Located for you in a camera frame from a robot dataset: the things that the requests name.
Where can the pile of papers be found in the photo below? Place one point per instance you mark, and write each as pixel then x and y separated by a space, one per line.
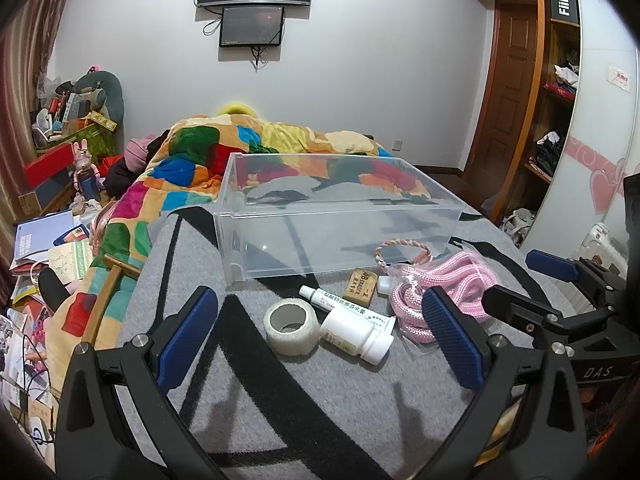
pixel 20 350

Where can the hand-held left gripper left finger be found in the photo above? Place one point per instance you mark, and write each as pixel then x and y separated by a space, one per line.
pixel 186 340

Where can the dark clothes heap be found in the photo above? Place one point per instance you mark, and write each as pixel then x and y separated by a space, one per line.
pixel 120 175

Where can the pink white door sticker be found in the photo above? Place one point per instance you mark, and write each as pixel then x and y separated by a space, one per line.
pixel 622 77

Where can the striped curtain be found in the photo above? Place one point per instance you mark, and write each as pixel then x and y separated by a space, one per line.
pixel 30 60

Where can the black round object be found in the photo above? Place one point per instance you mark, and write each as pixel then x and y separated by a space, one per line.
pixel 52 290

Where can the white appliance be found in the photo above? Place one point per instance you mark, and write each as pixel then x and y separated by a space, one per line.
pixel 600 250

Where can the white pill bottle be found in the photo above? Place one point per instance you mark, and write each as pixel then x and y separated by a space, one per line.
pixel 350 335

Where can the pink rabbit toy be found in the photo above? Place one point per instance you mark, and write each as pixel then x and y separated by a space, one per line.
pixel 86 165

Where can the wooden door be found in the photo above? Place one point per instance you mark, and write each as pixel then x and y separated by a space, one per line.
pixel 505 85

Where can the red white clothes pile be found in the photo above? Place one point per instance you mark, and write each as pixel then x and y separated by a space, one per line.
pixel 562 82

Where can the green cardboard box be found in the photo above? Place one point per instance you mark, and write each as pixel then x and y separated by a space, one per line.
pixel 75 135

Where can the blue book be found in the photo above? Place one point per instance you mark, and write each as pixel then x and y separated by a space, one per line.
pixel 42 237

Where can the black printed box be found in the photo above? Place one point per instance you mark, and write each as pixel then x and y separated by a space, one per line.
pixel 564 2

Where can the white sliding wardrobe door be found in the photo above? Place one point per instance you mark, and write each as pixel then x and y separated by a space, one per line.
pixel 600 135

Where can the colourful patchwork quilt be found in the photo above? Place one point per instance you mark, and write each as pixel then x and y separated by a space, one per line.
pixel 190 145

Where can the white ointment tube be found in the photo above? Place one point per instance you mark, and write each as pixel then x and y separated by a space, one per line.
pixel 320 297

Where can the brown soap block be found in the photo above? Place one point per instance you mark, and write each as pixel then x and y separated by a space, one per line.
pixel 360 286

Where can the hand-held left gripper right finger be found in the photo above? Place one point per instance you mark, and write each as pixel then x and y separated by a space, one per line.
pixel 450 340

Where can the wooden stick tool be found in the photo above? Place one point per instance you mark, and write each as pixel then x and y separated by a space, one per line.
pixel 105 295

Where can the grey black patterned blanket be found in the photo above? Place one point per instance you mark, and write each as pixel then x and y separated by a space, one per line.
pixel 325 410

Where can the grey plush shark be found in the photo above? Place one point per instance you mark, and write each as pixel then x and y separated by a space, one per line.
pixel 107 92

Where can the red box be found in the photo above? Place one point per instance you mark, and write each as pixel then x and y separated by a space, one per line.
pixel 47 162

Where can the dark folded clothes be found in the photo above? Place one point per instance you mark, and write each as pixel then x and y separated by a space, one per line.
pixel 547 152

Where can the wooden wardrobe shelf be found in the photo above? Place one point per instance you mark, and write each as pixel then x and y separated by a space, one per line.
pixel 542 110

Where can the pink pouch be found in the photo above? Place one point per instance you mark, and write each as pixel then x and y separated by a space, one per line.
pixel 102 230

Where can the wall socket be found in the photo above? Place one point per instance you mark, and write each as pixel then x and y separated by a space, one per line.
pixel 397 145

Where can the clear plastic storage box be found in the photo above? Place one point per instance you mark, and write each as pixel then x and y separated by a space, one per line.
pixel 300 240

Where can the pink knit hat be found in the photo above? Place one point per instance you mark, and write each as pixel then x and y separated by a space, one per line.
pixel 140 152

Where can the green patterned paper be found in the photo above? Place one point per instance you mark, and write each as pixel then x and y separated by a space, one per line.
pixel 70 262

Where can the yellow round cushion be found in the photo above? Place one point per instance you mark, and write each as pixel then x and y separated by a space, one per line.
pixel 239 110

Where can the white handbag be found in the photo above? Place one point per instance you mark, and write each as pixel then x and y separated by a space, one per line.
pixel 517 225

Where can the small wall monitor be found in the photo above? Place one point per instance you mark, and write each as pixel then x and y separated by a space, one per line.
pixel 251 25

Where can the white tape roll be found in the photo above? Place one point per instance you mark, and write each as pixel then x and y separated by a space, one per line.
pixel 306 341

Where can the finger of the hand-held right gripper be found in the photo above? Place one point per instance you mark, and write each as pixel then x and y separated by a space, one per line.
pixel 515 307
pixel 550 265

